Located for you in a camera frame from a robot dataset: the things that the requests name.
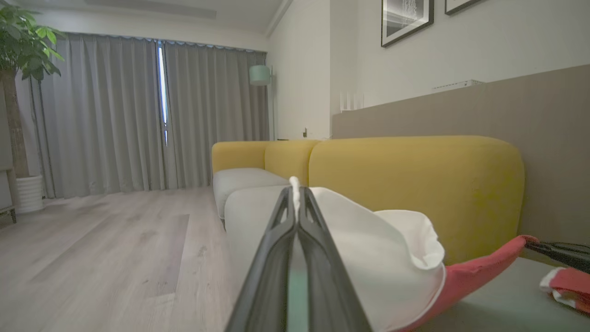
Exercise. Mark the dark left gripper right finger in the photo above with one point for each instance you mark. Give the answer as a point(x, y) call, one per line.
point(327, 286)

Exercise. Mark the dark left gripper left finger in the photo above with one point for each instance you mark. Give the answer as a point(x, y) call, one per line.
point(272, 276)

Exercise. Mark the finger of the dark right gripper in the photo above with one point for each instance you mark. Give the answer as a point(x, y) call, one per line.
point(567, 258)

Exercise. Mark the red garment striped trim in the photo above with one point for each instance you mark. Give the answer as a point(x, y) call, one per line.
point(571, 286)

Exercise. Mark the red garment with white lining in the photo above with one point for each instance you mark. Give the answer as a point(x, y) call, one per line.
point(382, 258)

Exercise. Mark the grey sofa with yellow backrest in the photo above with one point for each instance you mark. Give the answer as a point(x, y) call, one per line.
point(415, 180)

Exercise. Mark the white router with antennas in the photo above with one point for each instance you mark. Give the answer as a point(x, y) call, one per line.
point(351, 102)

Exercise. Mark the floor lamp with mint shade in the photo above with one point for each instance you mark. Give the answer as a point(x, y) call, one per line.
point(260, 74)

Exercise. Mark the flat white box device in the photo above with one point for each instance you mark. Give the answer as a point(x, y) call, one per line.
point(458, 85)

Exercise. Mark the grey pleated curtain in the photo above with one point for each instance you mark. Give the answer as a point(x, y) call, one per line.
point(106, 115)

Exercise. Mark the white ribbed plant pot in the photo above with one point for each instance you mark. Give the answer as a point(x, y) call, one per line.
point(30, 193)

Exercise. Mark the small black framed picture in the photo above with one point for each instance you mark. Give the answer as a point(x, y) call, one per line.
point(458, 4)

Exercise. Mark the large black framed picture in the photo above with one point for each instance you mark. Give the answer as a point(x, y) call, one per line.
point(405, 18)

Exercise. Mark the green leafy potted tree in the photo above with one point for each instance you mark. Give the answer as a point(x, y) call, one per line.
point(23, 41)

